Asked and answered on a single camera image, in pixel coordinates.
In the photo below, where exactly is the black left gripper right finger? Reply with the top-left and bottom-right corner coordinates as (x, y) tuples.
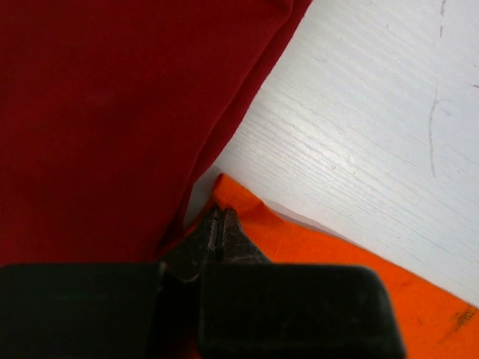
(198, 209), (406, 358)

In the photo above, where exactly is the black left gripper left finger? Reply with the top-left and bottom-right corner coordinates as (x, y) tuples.
(1, 208), (221, 358)

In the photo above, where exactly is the orange t shirt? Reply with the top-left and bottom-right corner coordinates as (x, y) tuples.
(198, 174), (478, 358)

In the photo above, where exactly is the folded dark red t shirt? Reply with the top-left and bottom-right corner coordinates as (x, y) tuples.
(1, 1), (309, 265)

